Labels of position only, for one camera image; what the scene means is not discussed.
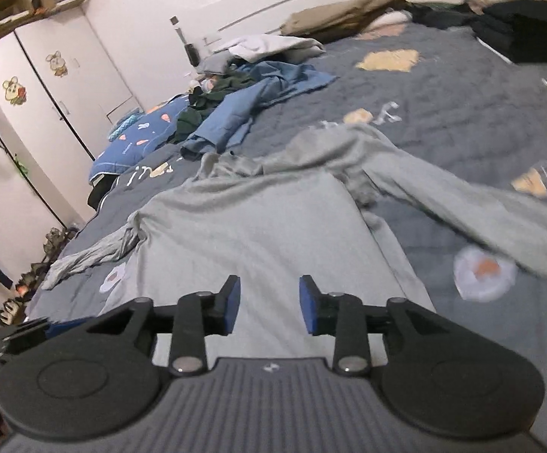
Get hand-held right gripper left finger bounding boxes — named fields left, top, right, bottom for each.
left=85, top=274, right=242, bottom=376

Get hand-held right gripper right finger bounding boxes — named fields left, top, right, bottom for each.
left=300, top=274, right=449, bottom=376

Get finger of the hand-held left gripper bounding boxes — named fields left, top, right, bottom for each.
left=42, top=318, right=88, bottom=339

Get grey long-sleeved shirt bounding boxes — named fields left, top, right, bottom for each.
left=42, top=125, right=547, bottom=369

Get stack of black folded clothes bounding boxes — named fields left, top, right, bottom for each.
left=472, top=0, right=547, bottom=64

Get row of shoes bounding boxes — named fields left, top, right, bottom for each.
left=0, top=226, right=80, bottom=324

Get black coat stand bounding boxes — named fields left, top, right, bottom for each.
left=0, top=108, right=69, bottom=230

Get dark green garment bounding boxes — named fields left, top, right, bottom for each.
left=174, top=75, right=255, bottom=145

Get blue patterned pillow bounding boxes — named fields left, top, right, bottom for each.
left=88, top=97, right=201, bottom=185

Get blue shirt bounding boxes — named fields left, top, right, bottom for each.
left=181, top=61, right=340, bottom=159

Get teal knitted item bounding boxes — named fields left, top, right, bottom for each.
left=107, top=108, right=143, bottom=143

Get white wardrobe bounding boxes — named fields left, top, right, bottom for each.
left=0, top=9, right=144, bottom=161

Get light grey garment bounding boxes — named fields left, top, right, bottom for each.
left=198, top=52, right=236, bottom=76

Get cartoon animal sticker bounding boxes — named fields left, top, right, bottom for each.
left=2, top=78, right=28, bottom=106

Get grey quilted bedspread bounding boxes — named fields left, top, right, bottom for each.
left=25, top=19, right=547, bottom=453

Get white garment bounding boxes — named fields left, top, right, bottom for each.
left=214, top=33, right=326, bottom=64

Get khaki pants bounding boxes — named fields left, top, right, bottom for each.
left=280, top=0, right=411, bottom=39

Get white folded cloth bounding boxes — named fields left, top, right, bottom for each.
left=358, top=9, right=413, bottom=39

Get crumpled black garment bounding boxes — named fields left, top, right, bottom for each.
left=406, top=0, right=487, bottom=26

